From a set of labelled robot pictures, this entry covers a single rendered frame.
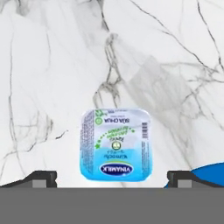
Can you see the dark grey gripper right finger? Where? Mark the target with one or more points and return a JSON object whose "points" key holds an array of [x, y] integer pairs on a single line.
{"points": [[180, 176]]}

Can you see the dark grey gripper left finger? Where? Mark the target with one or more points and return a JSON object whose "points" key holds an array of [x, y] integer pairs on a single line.
{"points": [[43, 176]]}

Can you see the blue plate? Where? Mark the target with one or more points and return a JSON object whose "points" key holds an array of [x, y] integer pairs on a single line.
{"points": [[209, 172]]}

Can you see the blue and white yogurt container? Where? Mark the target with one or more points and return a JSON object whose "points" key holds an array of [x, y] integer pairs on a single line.
{"points": [[115, 145]]}

